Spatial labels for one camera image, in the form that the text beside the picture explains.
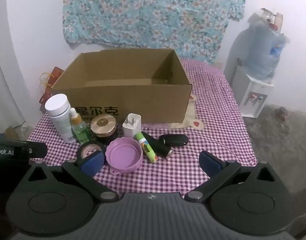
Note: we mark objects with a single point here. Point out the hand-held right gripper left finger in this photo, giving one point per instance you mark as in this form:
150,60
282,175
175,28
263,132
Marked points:
93,164

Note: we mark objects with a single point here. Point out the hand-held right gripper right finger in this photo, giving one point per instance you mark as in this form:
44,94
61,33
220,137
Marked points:
209,162

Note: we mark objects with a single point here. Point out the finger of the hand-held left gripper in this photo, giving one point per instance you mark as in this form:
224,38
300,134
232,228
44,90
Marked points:
38,150

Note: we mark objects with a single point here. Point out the black tape roll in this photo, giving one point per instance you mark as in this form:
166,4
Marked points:
90,145

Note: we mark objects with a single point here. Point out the purple round lid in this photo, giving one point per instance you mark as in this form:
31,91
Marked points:
123,155

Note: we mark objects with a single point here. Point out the green dropper bottle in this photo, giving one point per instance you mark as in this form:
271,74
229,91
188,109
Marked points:
80,132

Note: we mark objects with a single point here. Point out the black oval case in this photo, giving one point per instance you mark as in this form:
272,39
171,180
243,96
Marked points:
175,140

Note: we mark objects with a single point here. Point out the gold lid cream jar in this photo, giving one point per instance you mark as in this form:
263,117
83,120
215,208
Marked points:
103,122

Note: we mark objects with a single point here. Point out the white charger plug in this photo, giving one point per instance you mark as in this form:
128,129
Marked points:
131,128

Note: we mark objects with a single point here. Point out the black cylinder tube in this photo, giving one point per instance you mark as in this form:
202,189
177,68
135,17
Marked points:
158,146

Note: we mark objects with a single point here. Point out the green lip balm tube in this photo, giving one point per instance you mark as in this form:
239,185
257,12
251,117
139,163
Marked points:
146,147

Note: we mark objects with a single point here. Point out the brown cardboard box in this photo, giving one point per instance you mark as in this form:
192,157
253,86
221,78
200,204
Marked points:
153,105

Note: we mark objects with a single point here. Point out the brown cardboard scrap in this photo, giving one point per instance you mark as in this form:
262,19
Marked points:
12,131

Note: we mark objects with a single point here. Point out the white plastic bottle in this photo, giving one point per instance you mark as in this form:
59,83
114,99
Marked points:
59,115

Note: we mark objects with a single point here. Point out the purple checkered tablecloth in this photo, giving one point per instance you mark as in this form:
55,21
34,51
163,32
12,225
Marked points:
218,120

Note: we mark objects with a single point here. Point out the red gift bag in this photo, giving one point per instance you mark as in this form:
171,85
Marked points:
54,76

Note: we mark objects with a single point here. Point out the white water dispenser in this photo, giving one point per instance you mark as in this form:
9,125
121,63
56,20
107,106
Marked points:
250,97

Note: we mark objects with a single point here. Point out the blue water jug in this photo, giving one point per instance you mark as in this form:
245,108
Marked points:
265,47

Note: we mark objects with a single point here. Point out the clear small container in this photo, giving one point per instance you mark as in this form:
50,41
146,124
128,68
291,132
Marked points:
266,13

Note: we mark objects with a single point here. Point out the small cream bottle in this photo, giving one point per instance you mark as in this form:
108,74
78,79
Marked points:
278,18

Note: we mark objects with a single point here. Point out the teal floral cloth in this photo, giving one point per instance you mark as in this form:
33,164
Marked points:
143,12

